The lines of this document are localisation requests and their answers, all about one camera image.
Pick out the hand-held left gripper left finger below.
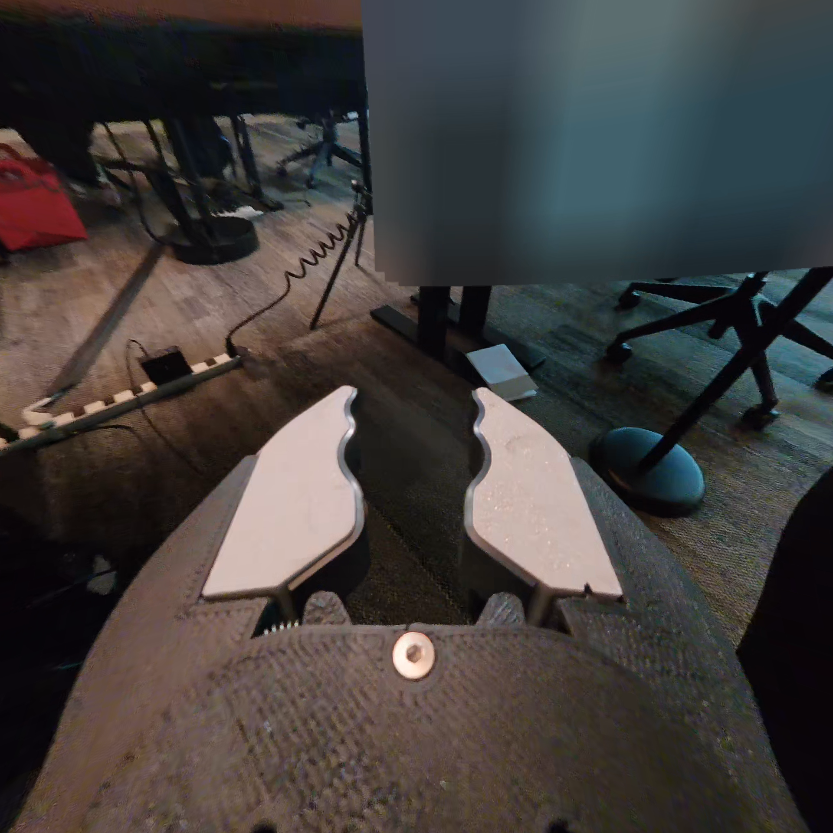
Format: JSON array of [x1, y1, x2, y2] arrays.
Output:
[[202, 385, 365, 601]]

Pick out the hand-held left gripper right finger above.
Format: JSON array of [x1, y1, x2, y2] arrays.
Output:
[[464, 387, 624, 601]]

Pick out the folded white paper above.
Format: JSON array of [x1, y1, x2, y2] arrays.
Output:
[[465, 344, 539, 402]]

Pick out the black power adapter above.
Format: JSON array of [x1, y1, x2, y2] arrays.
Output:
[[125, 338, 188, 386]]

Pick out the white power strip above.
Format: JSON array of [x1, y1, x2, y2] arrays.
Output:
[[0, 351, 247, 454]]

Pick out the black tripod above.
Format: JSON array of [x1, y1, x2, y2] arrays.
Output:
[[309, 181, 373, 331]]

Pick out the red bag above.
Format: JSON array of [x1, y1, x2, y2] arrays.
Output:
[[0, 144, 89, 253]]

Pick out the brown desk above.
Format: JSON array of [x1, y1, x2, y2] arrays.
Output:
[[0, 0, 373, 216]]

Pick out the black coiled cable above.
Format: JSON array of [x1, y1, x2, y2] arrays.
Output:
[[224, 218, 357, 355]]

